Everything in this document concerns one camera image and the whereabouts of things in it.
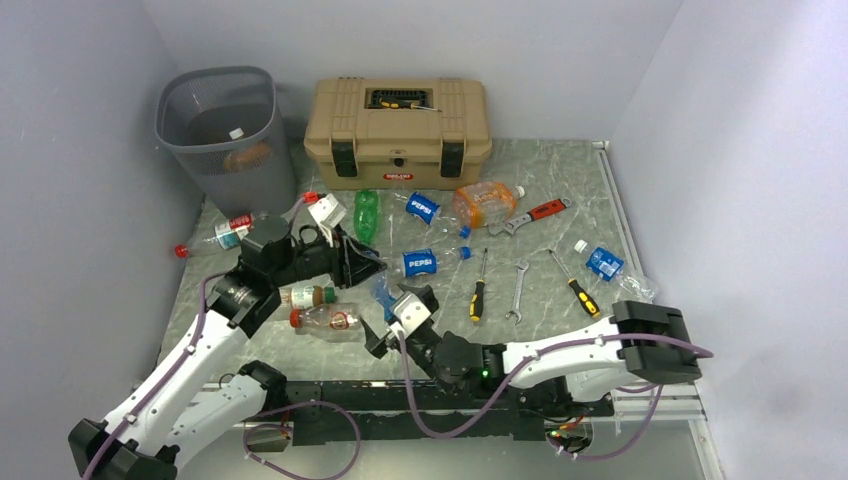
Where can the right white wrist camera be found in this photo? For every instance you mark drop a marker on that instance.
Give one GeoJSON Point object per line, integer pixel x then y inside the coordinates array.
{"type": "Point", "coordinates": [409, 312]}

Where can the blue label bottle white cap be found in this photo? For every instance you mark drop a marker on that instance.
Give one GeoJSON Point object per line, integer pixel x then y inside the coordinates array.
{"type": "Point", "coordinates": [612, 269]}

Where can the green plastic bottle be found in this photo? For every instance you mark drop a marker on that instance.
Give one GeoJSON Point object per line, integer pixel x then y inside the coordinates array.
{"type": "Point", "coordinates": [366, 215]}

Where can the yellow black screwdriver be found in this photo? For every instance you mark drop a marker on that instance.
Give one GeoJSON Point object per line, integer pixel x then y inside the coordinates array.
{"type": "Point", "coordinates": [477, 304]}
{"type": "Point", "coordinates": [586, 301]}

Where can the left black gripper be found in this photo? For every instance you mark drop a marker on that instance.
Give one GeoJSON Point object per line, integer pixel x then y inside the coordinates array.
{"type": "Point", "coordinates": [360, 262]}

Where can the yellow black screwdriver right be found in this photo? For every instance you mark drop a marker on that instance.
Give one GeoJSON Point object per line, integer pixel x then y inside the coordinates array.
{"type": "Point", "coordinates": [586, 301]}

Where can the screwdriver on toolbox lid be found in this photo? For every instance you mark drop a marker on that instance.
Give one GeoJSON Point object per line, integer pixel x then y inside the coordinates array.
{"type": "Point", "coordinates": [396, 104]}

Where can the pepsi bottle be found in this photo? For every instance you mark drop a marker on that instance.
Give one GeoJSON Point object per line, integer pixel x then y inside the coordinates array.
{"type": "Point", "coordinates": [431, 213]}
{"type": "Point", "coordinates": [424, 262]}

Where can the tan plastic toolbox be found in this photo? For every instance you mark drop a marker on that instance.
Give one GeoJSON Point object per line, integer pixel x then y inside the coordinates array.
{"type": "Point", "coordinates": [356, 145]}

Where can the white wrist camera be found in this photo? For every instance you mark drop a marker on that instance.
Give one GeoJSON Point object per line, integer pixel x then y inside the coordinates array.
{"type": "Point", "coordinates": [327, 213]}
{"type": "Point", "coordinates": [409, 312]}

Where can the clear bottle blue label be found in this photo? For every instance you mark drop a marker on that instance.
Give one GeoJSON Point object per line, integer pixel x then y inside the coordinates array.
{"type": "Point", "coordinates": [381, 293]}

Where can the orange label bottle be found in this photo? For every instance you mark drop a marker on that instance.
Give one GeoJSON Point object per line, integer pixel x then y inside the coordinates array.
{"type": "Point", "coordinates": [247, 159]}
{"type": "Point", "coordinates": [486, 203]}

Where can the grey mesh waste bin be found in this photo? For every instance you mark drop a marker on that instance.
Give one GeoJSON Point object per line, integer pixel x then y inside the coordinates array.
{"type": "Point", "coordinates": [204, 114]}

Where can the brown tea bottle green cap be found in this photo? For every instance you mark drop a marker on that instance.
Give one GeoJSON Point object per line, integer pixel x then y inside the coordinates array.
{"type": "Point", "coordinates": [307, 297]}

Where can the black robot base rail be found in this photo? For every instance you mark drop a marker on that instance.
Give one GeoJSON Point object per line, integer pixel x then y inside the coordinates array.
{"type": "Point", "coordinates": [321, 412]}

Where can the silver open end wrench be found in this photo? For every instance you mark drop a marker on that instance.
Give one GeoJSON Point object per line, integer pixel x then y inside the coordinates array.
{"type": "Point", "coordinates": [522, 266]}

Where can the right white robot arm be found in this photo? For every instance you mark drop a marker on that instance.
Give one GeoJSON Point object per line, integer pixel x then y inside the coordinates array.
{"type": "Point", "coordinates": [637, 341]}

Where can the red handled adjustable wrench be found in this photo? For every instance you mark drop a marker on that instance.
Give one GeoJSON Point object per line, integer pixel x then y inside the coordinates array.
{"type": "Point", "coordinates": [511, 226]}

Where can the clear bottle red cap front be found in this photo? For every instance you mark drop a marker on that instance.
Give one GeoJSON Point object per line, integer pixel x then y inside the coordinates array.
{"type": "Point", "coordinates": [340, 322]}

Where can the yellow black screwdriver left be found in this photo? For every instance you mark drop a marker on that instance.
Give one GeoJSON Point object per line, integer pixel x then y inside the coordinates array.
{"type": "Point", "coordinates": [477, 304]}

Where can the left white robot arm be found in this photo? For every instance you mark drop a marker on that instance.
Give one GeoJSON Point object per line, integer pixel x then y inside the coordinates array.
{"type": "Point", "coordinates": [158, 429]}

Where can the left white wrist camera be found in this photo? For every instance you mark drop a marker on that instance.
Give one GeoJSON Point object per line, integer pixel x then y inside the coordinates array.
{"type": "Point", "coordinates": [327, 213]}

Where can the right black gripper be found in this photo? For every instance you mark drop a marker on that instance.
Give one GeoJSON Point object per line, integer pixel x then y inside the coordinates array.
{"type": "Point", "coordinates": [376, 345]}

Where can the red label bottle by bin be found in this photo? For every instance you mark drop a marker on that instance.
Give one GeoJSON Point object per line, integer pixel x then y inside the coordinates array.
{"type": "Point", "coordinates": [223, 236]}

